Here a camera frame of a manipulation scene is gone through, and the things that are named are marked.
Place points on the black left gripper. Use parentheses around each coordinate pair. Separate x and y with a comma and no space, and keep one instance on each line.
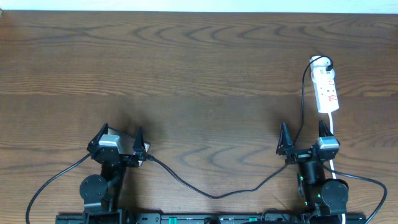
(140,154)

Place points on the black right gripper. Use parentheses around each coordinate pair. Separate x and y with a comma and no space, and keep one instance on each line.
(285,144)

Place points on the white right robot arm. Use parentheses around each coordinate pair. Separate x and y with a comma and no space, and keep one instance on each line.
(325,198)

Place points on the white USB charger adapter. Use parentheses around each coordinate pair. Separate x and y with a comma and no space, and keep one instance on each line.
(318,63)

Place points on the white power strip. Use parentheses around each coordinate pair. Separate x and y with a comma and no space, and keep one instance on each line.
(325,90)

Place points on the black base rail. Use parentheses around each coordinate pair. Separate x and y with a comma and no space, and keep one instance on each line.
(156,218)

